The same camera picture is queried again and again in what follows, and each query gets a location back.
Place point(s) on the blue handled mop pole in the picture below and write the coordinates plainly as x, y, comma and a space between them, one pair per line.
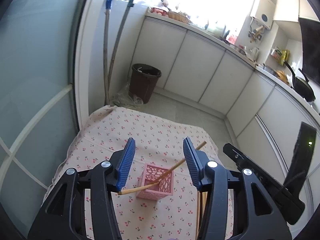
108, 4

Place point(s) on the wooden chopstick one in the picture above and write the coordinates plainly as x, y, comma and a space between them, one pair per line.
155, 182

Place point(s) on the clear plastic bag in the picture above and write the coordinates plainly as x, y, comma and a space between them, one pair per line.
124, 99

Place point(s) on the yellow bottles on shelf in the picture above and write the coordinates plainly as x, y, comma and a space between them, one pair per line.
284, 56

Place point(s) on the wooden chopstick two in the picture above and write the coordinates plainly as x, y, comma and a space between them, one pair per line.
198, 211

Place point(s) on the white cabinet row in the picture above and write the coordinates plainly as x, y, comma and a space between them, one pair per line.
262, 114

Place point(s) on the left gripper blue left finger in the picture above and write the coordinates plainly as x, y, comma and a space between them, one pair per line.
124, 159

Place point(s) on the woven bread basket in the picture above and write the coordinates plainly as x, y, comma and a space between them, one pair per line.
178, 17

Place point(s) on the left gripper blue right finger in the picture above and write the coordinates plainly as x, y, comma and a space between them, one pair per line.
195, 167

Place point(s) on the red fruit basket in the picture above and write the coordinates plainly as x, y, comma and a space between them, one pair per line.
159, 12

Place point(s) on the white electric kettle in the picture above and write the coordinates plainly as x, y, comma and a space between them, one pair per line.
254, 53

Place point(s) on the white wall water heater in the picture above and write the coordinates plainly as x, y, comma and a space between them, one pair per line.
263, 12

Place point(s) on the frosted glass sliding door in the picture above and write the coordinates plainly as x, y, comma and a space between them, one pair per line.
37, 109

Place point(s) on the black frying pan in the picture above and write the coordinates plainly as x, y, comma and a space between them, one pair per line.
301, 86

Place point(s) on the cherry print tablecloth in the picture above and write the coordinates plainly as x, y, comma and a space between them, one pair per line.
166, 210

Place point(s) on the dark brown trash bin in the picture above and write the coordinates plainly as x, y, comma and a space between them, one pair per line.
143, 81

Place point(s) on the wooden chopstick three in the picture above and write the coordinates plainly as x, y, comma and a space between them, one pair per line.
203, 200

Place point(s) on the dark handled broom pole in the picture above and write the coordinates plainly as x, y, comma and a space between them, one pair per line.
121, 27

